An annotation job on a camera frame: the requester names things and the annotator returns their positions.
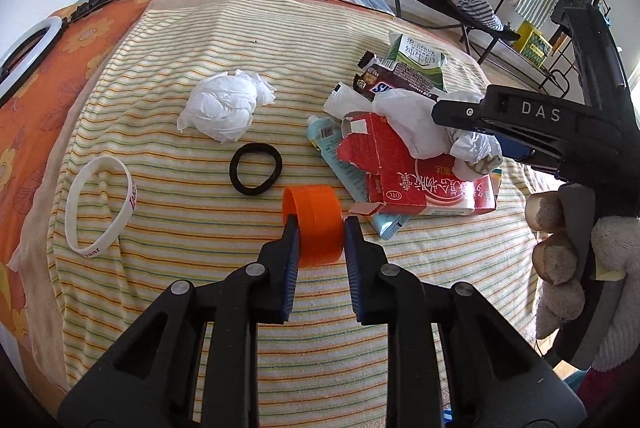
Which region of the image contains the red cardboard box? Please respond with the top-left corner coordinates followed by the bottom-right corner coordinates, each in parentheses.
top-left (336, 113), bottom-right (497, 216)

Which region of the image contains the white silicone wristband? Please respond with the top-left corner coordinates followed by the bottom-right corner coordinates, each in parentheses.
top-left (64, 155), bottom-right (138, 259)

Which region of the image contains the black hair tie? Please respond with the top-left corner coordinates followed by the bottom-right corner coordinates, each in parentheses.
top-left (228, 141), bottom-right (284, 198)

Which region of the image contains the light blue tube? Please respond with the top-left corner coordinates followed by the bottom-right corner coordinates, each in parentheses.
top-left (307, 115), bottom-right (409, 240)

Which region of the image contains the white tissue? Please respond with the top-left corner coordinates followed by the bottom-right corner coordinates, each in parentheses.
top-left (177, 70), bottom-right (277, 143)

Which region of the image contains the right gloved hand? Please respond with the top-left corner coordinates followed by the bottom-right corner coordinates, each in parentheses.
top-left (525, 191), bottom-right (639, 372)

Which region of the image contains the yellow crate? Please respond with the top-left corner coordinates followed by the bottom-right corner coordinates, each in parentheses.
top-left (512, 21), bottom-right (552, 67)

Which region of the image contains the green white carton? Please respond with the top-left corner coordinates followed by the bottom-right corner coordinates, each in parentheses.
top-left (385, 32), bottom-right (447, 90)

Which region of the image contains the brown snickers wrapper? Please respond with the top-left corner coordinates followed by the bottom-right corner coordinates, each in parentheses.
top-left (352, 51), bottom-right (445, 101)

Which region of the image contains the beige towel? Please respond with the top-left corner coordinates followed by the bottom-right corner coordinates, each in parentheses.
top-left (1, 0), bottom-right (558, 406)

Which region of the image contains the striped yellow blanket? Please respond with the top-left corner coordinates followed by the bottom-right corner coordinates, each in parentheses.
top-left (46, 0), bottom-right (547, 428)

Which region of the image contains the orange floral bedsheet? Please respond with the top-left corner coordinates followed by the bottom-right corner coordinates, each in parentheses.
top-left (0, 0), bottom-right (212, 404)

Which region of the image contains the white ring light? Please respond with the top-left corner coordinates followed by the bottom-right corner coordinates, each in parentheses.
top-left (1, 0), bottom-right (114, 106)

